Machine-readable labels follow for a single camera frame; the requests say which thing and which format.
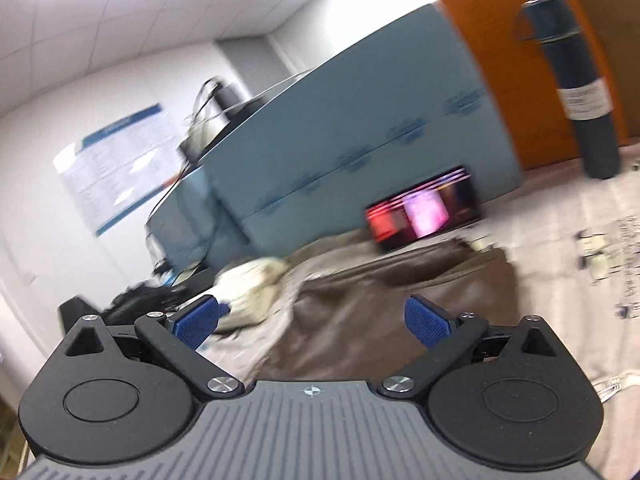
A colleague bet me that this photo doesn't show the blue white wall poster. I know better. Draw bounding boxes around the blue white wall poster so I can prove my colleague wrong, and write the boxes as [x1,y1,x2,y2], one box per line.
[52,102,184,239]

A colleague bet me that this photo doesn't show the dark blue vacuum bottle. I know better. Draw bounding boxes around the dark blue vacuum bottle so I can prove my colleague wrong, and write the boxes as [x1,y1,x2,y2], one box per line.
[514,0,622,181]

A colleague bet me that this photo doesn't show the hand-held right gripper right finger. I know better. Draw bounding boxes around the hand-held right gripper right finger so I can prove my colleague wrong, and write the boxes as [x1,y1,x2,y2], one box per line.
[376,294,568,401]

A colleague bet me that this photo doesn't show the white cord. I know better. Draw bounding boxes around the white cord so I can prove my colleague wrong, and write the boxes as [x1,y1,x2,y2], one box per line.
[594,374,637,405]

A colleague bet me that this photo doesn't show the blue foam boards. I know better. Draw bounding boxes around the blue foam boards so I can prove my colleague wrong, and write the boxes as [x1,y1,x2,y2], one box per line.
[145,2,524,275]

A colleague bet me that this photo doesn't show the large taped cardboard box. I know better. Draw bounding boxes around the large taped cardboard box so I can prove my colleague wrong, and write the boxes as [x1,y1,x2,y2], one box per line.
[567,0,640,148]

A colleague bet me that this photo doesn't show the cartoon printed bed sheet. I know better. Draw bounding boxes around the cartoon printed bed sheet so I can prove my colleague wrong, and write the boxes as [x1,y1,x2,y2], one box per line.
[200,145,640,480]

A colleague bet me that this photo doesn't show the black device with cables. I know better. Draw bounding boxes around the black device with cables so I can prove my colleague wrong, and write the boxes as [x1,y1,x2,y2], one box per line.
[179,76,252,162]

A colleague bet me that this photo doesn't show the cream crumpled cloth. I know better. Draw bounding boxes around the cream crumpled cloth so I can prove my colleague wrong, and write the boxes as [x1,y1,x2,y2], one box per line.
[212,256,301,332]

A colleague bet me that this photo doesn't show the orange box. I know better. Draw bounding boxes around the orange box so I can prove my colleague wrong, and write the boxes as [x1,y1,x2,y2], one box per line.
[436,0,640,172]

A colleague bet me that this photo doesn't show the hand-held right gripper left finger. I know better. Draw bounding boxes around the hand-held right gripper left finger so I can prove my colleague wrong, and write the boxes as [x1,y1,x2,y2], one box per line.
[59,294,246,401]

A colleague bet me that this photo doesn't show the black smartphone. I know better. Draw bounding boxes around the black smartphone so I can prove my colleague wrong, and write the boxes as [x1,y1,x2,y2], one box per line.
[364,165,484,254]

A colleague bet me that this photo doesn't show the dark brown garment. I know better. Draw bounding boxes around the dark brown garment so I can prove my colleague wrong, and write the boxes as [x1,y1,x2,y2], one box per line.
[260,236,522,386]

